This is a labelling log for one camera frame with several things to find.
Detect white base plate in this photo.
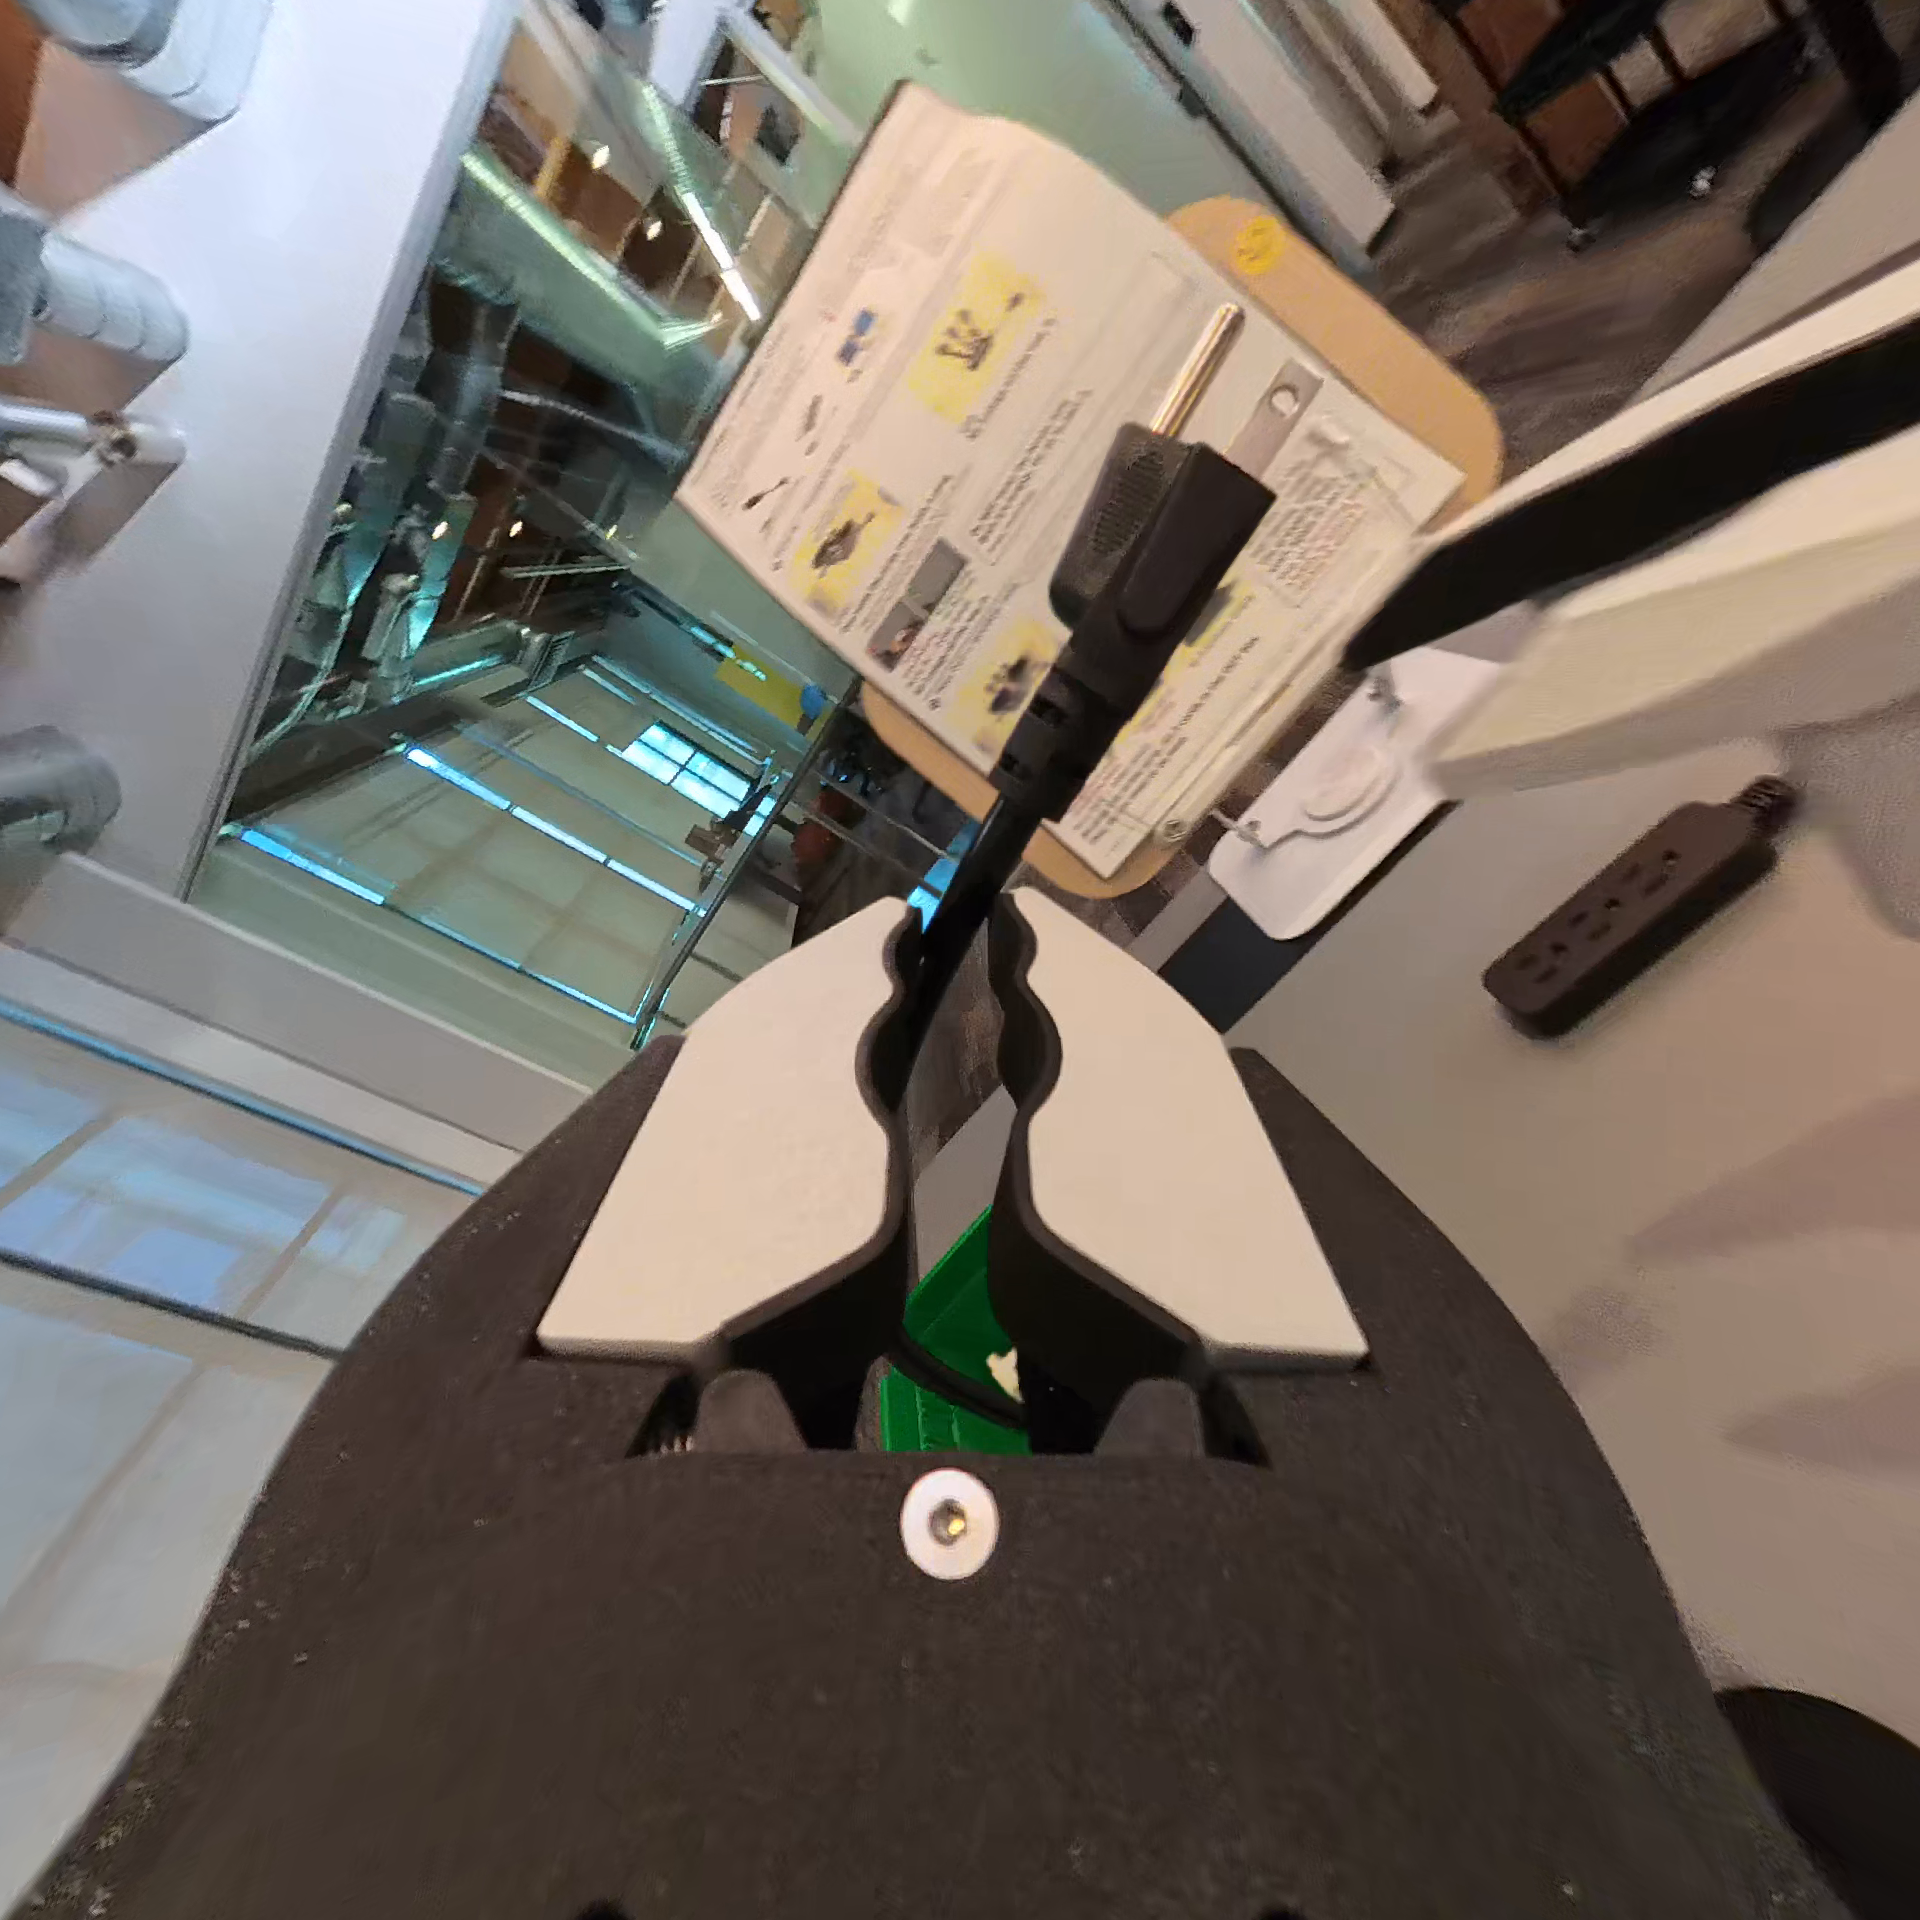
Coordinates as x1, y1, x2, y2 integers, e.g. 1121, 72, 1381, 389
1206, 656, 1501, 942

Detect green plastic tray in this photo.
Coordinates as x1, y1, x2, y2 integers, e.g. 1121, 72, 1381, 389
877, 1206, 1037, 1453

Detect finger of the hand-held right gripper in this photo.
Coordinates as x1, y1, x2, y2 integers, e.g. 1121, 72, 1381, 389
1340, 268, 1920, 671
1429, 456, 1920, 799

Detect black storage rack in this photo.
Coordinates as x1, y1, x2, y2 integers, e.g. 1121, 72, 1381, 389
1424, 0, 1920, 251

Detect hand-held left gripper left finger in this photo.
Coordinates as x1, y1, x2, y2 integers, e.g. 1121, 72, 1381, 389
538, 896, 925, 1453

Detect printed instruction sheet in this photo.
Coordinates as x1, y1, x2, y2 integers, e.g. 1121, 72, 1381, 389
675, 82, 1465, 879

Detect black power strip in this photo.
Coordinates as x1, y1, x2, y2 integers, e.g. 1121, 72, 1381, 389
1481, 778, 1797, 1040

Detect black power plug with cord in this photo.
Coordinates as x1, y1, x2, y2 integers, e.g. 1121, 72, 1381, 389
877, 299, 1326, 1426

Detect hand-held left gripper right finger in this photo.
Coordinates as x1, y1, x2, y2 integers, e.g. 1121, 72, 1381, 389
987, 886, 1371, 1453

